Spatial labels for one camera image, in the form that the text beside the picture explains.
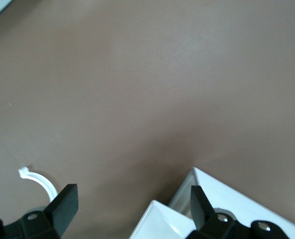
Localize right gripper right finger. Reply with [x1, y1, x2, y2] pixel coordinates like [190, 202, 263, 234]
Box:
[187, 185, 251, 239]

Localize white C-shaped plastic ring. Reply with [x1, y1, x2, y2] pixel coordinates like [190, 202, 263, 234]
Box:
[17, 166, 59, 203]

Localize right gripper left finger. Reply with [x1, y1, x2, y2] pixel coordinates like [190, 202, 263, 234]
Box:
[2, 183, 79, 239]

